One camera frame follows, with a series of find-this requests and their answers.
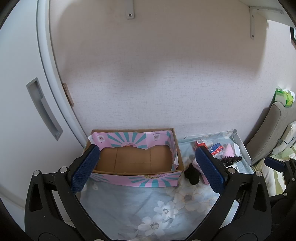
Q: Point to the black picture frame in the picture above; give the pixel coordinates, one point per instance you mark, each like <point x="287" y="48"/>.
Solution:
<point x="293" y="33"/>

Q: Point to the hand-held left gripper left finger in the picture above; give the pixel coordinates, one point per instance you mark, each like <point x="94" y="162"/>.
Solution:
<point x="84" y="169"/>

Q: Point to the clear floss box blue label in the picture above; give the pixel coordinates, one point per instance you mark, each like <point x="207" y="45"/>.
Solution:
<point x="216" y="148"/>

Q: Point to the cardboard box with pink paper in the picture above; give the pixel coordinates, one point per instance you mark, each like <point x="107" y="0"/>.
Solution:
<point x="129" y="160"/>

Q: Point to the grey upholstered headboard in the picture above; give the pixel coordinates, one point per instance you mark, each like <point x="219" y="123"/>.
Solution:
<point x="266" y="129"/>

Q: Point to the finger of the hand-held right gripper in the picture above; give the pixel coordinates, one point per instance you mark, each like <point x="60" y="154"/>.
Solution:
<point x="275" y="164"/>

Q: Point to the white shelf bracket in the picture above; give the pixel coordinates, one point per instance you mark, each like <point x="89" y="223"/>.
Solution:
<point x="253" y="20"/>

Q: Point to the white shelf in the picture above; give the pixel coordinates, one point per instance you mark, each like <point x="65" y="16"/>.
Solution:
<point x="277" y="17"/>

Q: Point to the black lumpy object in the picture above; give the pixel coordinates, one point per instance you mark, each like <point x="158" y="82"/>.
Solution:
<point x="193" y="176"/>

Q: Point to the black hair claw clip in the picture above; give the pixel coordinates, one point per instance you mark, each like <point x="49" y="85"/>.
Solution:
<point x="231" y="160"/>

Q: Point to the small wooden wall piece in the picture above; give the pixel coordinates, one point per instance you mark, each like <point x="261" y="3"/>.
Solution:
<point x="68" y="93"/>

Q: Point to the red and black box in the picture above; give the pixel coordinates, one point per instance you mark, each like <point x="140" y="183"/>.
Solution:
<point x="199" y="143"/>

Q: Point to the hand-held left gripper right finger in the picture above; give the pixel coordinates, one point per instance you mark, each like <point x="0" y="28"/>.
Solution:
<point x="209" y="169"/>

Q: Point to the pink fluffy puff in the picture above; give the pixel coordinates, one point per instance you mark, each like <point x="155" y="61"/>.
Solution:
<point x="229" y="150"/>

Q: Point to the green tissue pack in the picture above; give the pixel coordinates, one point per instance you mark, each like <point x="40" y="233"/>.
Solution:
<point x="283" y="96"/>

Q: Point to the white pillow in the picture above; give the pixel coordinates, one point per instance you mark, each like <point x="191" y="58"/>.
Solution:
<point x="289" y="139"/>

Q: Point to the white tray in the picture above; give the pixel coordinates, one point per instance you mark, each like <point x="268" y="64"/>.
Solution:
<point x="241" y="143"/>

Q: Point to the white wall bracket plate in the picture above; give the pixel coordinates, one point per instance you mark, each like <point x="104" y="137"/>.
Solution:
<point x="130" y="9"/>

